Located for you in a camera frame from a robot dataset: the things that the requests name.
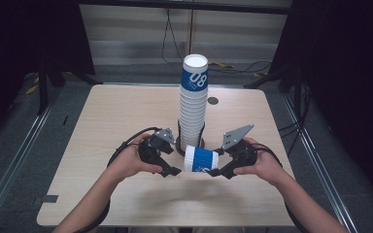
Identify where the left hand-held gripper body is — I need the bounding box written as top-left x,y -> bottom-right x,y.
138,127 -> 177,165

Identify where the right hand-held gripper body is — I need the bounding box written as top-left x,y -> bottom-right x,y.
222,123 -> 258,168

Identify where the blue white paper cup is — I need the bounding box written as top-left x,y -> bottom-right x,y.
183,145 -> 220,174

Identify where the stack of paper cups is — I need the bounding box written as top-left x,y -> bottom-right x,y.
178,53 -> 209,153

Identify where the person's right hand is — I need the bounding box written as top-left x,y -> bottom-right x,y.
233,137 -> 285,186

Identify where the person's left hand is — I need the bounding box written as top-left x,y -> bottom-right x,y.
107,133 -> 163,180

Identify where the black metal stand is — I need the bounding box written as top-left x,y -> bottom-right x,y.
244,64 -> 305,95
37,57 -> 103,116

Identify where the right hand-held gripper black cable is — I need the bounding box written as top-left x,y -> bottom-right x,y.
251,142 -> 309,233

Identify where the bundle of black cables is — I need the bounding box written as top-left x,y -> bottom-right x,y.
278,83 -> 313,156

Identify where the metal floor rail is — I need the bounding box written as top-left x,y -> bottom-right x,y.
0,96 -> 59,224
280,93 -> 357,233

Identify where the black floor cable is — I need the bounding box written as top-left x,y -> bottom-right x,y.
207,59 -> 273,78

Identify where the black hanging wall cable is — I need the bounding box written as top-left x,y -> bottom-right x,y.
160,8 -> 193,64

